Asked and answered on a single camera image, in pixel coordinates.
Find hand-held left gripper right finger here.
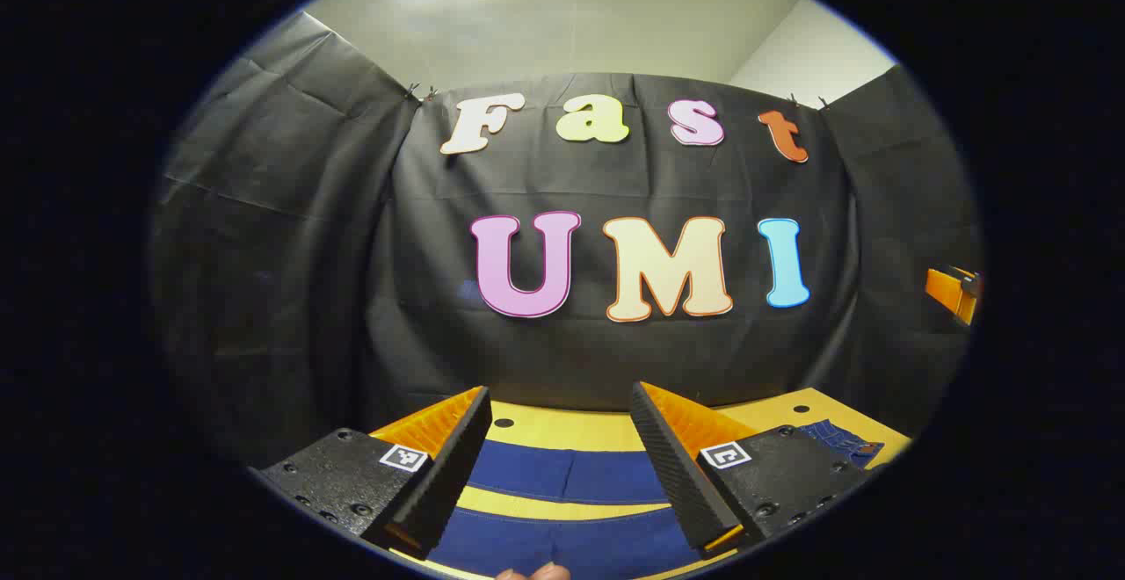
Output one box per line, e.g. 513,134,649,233
631,381,874,560

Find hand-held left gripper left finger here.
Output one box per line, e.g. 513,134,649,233
249,386,493,561

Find blue denim jeans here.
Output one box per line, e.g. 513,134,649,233
428,419,884,580

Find black backdrop cloth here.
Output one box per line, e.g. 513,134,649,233
149,11,983,467

